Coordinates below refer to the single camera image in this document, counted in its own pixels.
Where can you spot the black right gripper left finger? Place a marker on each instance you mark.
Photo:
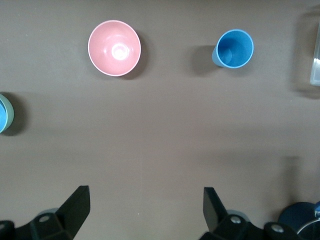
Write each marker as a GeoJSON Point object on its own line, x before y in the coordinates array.
{"type": "Point", "coordinates": [72, 215]}

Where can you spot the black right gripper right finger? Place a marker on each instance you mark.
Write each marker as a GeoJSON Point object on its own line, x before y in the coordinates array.
{"type": "Point", "coordinates": [216, 215]}

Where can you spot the blue bowl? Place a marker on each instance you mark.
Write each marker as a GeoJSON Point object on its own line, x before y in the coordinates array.
{"type": "Point", "coordinates": [2, 116]}

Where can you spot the pale green bowl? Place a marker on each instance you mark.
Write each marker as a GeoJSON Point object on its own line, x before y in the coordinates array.
{"type": "Point", "coordinates": [10, 113]}

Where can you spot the pink bowl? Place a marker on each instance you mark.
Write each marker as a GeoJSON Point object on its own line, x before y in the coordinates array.
{"type": "Point", "coordinates": [114, 48]}

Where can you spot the dark round cooking pot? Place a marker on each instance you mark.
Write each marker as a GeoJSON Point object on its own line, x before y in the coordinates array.
{"type": "Point", "coordinates": [297, 215]}

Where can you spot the blue cup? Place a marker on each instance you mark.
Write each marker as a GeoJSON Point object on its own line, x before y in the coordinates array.
{"type": "Point", "coordinates": [235, 48]}

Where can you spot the clear plastic container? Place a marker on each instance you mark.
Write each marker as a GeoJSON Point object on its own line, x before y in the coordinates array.
{"type": "Point", "coordinates": [315, 65]}

